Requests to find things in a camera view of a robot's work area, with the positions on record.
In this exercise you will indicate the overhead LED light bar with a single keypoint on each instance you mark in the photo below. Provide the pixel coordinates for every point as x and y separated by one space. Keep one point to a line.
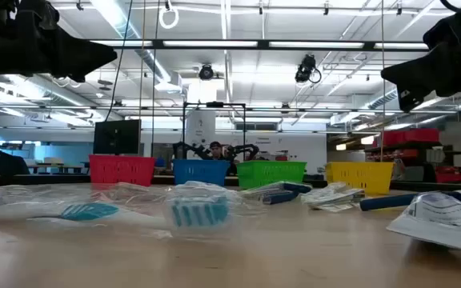
262 44

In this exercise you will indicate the yellow plastic basket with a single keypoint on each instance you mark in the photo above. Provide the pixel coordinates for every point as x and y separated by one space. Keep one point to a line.
360 176

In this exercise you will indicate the black background robot arm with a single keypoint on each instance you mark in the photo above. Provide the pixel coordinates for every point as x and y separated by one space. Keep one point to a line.
244 151
186 150

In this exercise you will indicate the person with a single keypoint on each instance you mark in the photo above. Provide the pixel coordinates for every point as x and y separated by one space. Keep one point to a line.
216 151

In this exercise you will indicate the black aluminium rig frame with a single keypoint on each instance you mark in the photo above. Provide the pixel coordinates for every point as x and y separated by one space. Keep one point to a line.
46 179

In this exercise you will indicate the black overhead camera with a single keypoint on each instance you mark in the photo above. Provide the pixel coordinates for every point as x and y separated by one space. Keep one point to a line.
206 73

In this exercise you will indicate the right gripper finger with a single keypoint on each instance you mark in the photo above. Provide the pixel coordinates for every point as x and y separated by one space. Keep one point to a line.
412 70
412 99

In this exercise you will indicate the blue plastic basket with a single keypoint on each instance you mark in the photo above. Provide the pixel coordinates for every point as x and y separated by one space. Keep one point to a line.
200 172

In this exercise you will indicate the black monitor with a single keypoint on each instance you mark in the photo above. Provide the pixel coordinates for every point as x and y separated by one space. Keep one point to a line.
116 138

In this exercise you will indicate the small silver packet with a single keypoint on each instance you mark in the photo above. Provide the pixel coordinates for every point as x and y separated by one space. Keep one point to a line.
330 200

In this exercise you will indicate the green plastic basket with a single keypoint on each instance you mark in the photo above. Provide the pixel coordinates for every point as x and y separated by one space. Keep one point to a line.
270 174

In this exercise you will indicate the red plastic basket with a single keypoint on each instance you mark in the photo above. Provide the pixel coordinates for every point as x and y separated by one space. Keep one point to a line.
122 170

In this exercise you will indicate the black background rig frame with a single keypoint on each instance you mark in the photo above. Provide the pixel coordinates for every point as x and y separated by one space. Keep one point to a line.
214 104

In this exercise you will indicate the red storage bins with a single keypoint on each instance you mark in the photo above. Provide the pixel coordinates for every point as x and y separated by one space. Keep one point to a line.
410 136

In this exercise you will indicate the small white toothpaste tube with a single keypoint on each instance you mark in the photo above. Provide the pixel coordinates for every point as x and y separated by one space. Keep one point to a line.
442 218

